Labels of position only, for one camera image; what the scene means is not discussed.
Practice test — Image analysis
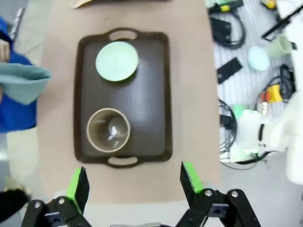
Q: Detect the black cable cluster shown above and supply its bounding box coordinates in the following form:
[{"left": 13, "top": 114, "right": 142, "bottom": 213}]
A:
[{"left": 279, "top": 64, "right": 297, "bottom": 101}]

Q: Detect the pale green bowl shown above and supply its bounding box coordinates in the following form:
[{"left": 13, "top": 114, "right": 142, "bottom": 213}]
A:
[{"left": 95, "top": 41, "right": 140, "bottom": 82}]

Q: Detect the black bracket with screws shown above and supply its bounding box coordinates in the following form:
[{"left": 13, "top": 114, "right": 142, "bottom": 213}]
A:
[{"left": 210, "top": 17, "right": 232, "bottom": 44}]

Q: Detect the teal cloth mat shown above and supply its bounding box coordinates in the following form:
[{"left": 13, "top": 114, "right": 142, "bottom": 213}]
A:
[{"left": 0, "top": 62, "right": 52, "bottom": 105}]

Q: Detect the black green handheld enabling device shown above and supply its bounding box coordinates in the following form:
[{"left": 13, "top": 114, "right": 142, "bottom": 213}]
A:
[{"left": 205, "top": 0, "right": 244, "bottom": 12}]

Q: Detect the black cable bundle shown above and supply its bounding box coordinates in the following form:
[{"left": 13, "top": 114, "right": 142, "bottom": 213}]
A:
[{"left": 217, "top": 99, "right": 239, "bottom": 166}]

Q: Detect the person in blue shirt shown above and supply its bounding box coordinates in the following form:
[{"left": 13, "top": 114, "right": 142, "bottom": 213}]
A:
[{"left": 0, "top": 51, "right": 38, "bottom": 133}]

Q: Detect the black round fuzzy object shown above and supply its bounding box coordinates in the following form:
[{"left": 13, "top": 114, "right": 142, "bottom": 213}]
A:
[{"left": 0, "top": 182, "right": 33, "bottom": 227}]

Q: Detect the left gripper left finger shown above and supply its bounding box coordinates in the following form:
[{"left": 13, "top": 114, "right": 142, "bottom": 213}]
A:
[{"left": 21, "top": 166, "right": 91, "bottom": 227}]

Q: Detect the dark brown plastic tray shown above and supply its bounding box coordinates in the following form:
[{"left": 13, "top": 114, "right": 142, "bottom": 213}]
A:
[{"left": 73, "top": 27, "right": 173, "bottom": 169}]

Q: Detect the black flat plate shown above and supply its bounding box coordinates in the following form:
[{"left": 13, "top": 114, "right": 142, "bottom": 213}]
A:
[{"left": 216, "top": 57, "right": 244, "bottom": 85}]

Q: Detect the tall brown cup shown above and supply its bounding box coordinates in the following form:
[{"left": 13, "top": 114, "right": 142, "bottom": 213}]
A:
[{"left": 86, "top": 108, "right": 131, "bottom": 152}]

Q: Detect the black thin metal bar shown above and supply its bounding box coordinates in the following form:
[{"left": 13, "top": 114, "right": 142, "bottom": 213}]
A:
[{"left": 261, "top": 4, "right": 303, "bottom": 41}]

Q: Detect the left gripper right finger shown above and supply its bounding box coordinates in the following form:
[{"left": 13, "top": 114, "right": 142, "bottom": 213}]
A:
[{"left": 176, "top": 161, "right": 262, "bottom": 227}]

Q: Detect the yellow emergency stop button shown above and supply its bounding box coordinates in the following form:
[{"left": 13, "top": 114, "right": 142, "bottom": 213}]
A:
[
  {"left": 261, "top": 0, "right": 278, "bottom": 9},
  {"left": 259, "top": 84, "right": 283, "bottom": 105}
]

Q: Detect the black cable loop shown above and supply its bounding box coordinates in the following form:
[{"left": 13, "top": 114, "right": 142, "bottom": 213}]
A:
[{"left": 227, "top": 10, "right": 247, "bottom": 51}]

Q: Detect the person's left hand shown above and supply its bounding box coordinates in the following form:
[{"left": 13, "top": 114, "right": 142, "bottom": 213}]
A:
[{"left": 0, "top": 39, "right": 11, "bottom": 63}]

